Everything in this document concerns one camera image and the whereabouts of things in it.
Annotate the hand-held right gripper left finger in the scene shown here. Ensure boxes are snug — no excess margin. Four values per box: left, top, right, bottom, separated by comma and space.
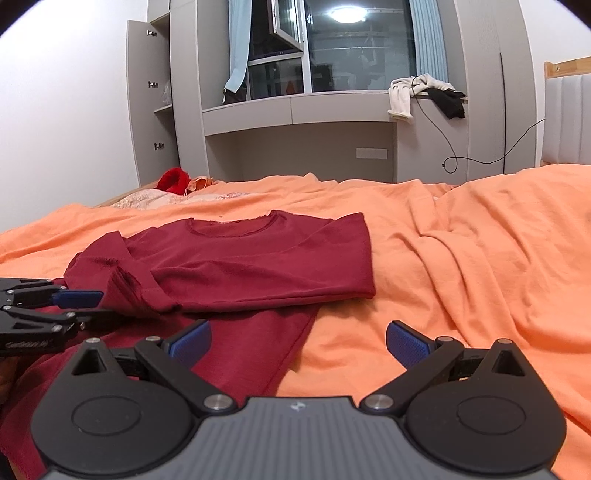
69, 320, 235, 415

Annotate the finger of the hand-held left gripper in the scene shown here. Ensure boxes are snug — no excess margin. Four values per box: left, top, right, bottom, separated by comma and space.
0, 277, 103, 309
0, 306, 123, 357

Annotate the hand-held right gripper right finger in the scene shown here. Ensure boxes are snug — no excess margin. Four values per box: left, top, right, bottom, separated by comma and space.
360, 320, 532, 415

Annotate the maroon long-sleeved shirt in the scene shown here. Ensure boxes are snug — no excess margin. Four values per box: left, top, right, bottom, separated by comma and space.
0, 210, 377, 462

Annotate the orange bed sheet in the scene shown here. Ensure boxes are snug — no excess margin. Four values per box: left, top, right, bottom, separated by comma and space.
0, 164, 591, 480

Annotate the pale pink lace cloth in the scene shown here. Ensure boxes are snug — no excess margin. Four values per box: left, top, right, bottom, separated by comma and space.
95, 186, 259, 211

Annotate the red plush cloth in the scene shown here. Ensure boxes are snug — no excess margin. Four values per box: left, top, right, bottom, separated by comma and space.
157, 168, 191, 195

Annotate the small orange cloth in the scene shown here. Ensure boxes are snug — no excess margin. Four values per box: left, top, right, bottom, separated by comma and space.
185, 176, 216, 195

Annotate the black garment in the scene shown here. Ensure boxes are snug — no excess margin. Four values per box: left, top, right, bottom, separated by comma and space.
427, 88, 467, 121

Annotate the white garment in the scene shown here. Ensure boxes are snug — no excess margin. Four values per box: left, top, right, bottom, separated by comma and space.
387, 74, 456, 123

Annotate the grey padded headboard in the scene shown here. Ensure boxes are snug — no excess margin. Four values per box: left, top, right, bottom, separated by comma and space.
540, 72, 591, 166

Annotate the light blue curtain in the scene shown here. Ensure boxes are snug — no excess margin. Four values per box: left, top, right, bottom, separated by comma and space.
224, 0, 253, 93
408, 0, 449, 85

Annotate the black cable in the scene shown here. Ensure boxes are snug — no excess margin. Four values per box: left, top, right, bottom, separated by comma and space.
413, 76, 547, 175

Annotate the wooden bed frame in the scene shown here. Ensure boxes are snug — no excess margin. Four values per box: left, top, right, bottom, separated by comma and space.
543, 57, 591, 80

